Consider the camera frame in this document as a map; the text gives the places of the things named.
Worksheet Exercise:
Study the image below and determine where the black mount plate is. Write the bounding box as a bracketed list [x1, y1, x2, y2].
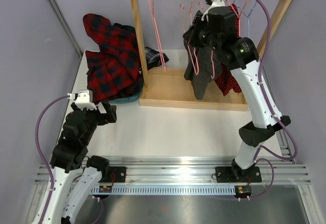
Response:
[81, 166, 127, 183]
[215, 166, 262, 183]

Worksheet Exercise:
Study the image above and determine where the pink hanger pair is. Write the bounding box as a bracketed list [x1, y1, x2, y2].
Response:
[179, 0, 200, 75]

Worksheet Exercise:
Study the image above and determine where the left black mount plate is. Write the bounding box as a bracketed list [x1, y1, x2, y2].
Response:
[81, 166, 127, 183]

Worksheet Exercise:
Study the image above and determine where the blue plastic basin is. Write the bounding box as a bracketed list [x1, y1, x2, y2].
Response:
[110, 88, 143, 104]

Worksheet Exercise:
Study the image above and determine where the wooden clothes rack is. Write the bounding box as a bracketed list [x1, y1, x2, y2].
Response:
[130, 0, 292, 111]

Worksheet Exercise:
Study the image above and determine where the grey dotted skirt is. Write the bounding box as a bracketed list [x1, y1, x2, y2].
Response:
[184, 44, 222, 100]

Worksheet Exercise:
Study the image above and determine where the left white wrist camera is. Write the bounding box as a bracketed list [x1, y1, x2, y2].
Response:
[67, 90, 97, 110]

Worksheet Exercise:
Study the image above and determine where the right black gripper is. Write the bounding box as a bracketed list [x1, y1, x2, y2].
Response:
[184, 14, 221, 53]

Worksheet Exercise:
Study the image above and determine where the red plaid skirt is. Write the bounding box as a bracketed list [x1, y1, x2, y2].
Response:
[83, 13, 127, 103]

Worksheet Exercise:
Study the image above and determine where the green plaid skirt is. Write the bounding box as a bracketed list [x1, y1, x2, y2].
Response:
[114, 23, 143, 98]

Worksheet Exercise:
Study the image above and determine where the blue wire hanger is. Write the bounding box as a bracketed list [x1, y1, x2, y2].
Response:
[233, 0, 257, 38]

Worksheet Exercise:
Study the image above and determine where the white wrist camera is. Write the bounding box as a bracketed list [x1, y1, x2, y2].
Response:
[67, 90, 97, 110]
[201, 0, 226, 21]

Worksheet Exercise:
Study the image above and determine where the pink hanger of grey skirt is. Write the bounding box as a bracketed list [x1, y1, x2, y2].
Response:
[198, 0, 220, 79]

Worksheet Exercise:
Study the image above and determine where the pink hanger of green skirt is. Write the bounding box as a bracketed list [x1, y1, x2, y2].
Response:
[148, 0, 166, 73]

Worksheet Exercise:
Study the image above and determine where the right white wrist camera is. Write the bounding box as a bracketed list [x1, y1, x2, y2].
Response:
[201, 0, 226, 21]

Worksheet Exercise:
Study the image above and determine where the navy white plaid skirt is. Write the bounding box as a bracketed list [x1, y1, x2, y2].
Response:
[145, 47, 162, 70]

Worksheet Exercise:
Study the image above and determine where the aluminium rail base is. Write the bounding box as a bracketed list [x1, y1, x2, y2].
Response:
[34, 55, 311, 195]

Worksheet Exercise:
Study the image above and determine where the right black mount plate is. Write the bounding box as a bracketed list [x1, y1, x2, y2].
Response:
[215, 166, 262, 183]

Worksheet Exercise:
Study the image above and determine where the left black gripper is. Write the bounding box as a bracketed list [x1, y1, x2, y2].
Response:
[72, 100, 116, 145]

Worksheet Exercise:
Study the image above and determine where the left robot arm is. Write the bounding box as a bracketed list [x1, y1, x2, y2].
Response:
[33, 102, 117, 223]

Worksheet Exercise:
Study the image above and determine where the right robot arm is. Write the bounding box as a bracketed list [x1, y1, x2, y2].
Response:
[183, 6, 291, 181]

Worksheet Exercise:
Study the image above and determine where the pink wire hanger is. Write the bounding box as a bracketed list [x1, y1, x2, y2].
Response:
[226, 0, 255, 20]

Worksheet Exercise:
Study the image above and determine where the red polka dot skirt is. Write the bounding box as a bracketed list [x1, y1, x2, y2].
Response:
[215, 4, 241, 96]

